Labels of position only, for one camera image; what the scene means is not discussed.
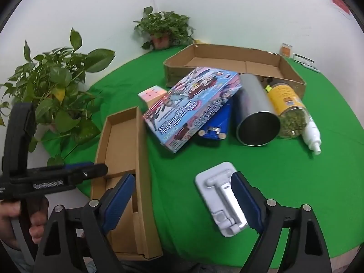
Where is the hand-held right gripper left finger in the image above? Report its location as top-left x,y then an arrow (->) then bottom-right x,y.
33,173 -> 136,273

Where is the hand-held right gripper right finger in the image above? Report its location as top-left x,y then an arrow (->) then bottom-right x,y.
230,171 -> 333,273

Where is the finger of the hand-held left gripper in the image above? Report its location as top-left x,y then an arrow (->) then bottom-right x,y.
65,162 -> 109,190

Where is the white massage gun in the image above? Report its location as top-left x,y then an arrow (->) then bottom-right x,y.
195,162 -> 251,238

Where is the narrow cardboard box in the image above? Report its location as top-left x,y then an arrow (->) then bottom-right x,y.
90,106 -> 164,261

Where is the blue box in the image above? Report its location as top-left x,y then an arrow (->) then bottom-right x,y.
199,97 -> 235,140

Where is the white plastic bottle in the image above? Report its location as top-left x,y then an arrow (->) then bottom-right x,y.
301,115 -> 322,155

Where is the pastel cube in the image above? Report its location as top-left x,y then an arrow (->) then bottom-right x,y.
138,85 -> 167,111

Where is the silver metal can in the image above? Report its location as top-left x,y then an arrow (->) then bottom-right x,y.
234,73 -> 281,147

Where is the yellow label jar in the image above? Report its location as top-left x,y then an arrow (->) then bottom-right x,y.
266,80 -> 310,140

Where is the colourful cartoon printed box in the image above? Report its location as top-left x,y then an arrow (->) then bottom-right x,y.
143,67 -> 243,154

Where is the large shallow cardboard box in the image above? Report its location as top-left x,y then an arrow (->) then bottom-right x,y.
163,44 -> 307,100

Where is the person's left hand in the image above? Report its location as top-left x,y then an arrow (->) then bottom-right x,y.
0,200 -> 49,251

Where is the large leafy potted plant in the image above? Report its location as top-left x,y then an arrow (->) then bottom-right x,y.
0,28 -> 116,167

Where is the green tablecloth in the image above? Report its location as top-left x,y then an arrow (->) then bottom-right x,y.
43,45 -> 361,270

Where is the person's grey clothing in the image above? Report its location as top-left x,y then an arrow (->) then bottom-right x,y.
0,240 -> 37,273

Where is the white marker pen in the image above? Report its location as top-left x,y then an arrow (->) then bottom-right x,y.
301,63 -> 321,73

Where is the white flat box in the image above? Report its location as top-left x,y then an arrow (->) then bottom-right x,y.
293,53 -> 316,63

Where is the small bushy potted plant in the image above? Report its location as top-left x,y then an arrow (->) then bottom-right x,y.
133,6 -> 197,50

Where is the red wall sign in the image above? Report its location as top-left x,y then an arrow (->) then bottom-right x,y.
330,0 -> 351,20

